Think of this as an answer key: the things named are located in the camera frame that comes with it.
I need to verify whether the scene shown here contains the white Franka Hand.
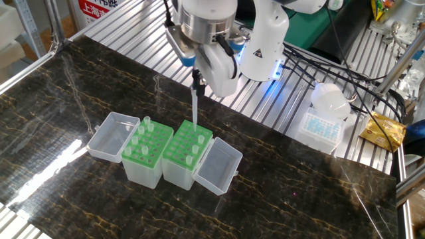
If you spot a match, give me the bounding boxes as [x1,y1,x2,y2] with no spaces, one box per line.
[191,42,240,98]

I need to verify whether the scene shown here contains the clear tip box green rack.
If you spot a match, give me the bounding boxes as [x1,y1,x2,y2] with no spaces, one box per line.
[86,111,175,189]
[161,119,244,197]

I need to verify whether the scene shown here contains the dark green mat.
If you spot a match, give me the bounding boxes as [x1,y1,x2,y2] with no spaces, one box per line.
[284,0,353,50]

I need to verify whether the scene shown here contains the red sign white characters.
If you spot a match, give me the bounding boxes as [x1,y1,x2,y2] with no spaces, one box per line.
[78,0,119,19]

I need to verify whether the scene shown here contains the clear tip box blue rack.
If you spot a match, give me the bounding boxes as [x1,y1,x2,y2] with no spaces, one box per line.
[294,106,346,155]

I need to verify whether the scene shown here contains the white translucent plastic container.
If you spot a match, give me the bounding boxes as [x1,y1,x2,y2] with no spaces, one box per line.
[310,82,352,120]

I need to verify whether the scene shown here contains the black marble pattern board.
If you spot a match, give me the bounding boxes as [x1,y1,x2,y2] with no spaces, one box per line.
[0,35,399,239]

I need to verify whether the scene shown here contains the black cylindrical bin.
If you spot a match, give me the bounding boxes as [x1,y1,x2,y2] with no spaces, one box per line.
[308,0,373,64]

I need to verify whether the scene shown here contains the diagonal aluminium strut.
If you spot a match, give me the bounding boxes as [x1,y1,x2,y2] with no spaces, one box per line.
[44,0,67,47]

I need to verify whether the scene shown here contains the gold foil bag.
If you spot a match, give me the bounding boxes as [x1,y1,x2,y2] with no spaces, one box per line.
[358,111,406,153]

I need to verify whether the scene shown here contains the white foam block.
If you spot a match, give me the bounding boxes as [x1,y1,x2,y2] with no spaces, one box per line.
[0,3,27,84]

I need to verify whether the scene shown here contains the yellow red snack bag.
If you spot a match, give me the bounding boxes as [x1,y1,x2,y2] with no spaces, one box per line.
[371,0,396,21]

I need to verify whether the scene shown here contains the clear plastic bag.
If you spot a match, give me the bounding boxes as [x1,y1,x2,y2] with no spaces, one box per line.
[396,49,425,100]

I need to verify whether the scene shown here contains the dark blue object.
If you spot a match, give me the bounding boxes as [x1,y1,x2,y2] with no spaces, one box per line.
[403,119,425,157]

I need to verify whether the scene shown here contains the black gripper connector cable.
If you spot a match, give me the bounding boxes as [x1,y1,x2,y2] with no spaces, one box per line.
[215,34,240,80]

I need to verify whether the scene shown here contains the grey wrist camera blue label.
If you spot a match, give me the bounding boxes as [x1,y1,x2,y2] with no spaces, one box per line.
[165,25,248,67]

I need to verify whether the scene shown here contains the black camera cable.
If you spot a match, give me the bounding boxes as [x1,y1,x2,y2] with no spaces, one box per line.
[161,0,176,28]

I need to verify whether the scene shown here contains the black cable bundle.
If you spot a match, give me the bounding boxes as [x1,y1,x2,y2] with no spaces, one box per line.
[238,0,408,153]

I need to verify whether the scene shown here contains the perforated metal shelf post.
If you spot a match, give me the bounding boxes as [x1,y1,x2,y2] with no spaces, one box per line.
[13,0,47,59]

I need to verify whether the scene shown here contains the aluminium frame bar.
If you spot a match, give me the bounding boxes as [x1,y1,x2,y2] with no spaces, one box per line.
[394,172,425,206]
[375,36,425,97]

